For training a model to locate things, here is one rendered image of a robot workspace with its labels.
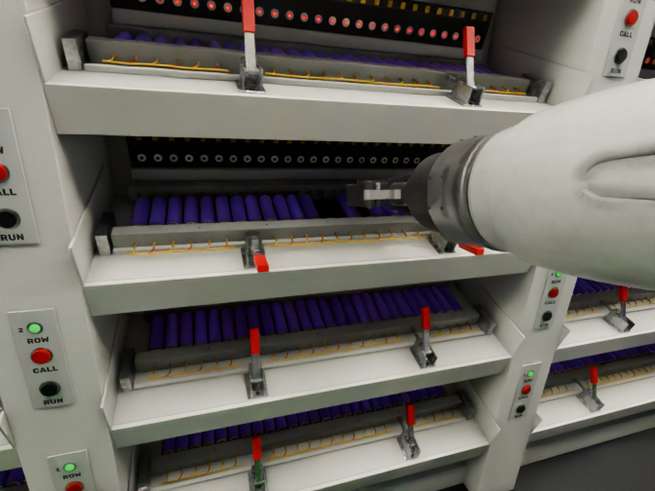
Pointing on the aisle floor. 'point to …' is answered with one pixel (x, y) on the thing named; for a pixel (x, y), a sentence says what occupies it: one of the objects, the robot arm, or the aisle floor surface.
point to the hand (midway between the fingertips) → (369, 195)
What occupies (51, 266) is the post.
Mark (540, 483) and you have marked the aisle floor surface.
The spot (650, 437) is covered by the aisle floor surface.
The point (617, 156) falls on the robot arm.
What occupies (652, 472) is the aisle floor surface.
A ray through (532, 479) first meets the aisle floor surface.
